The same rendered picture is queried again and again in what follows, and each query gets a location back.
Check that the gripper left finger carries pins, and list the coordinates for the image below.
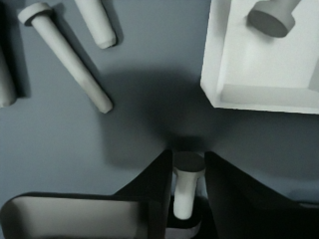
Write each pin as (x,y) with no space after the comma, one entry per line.
(51,215)

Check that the dark grey clevis fork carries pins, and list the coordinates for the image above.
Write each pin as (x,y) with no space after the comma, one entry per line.
(176,229)

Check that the white divided tray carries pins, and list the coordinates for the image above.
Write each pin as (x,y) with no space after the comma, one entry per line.
(246,69)

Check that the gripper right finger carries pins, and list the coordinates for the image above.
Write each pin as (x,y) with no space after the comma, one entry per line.
(245,208)

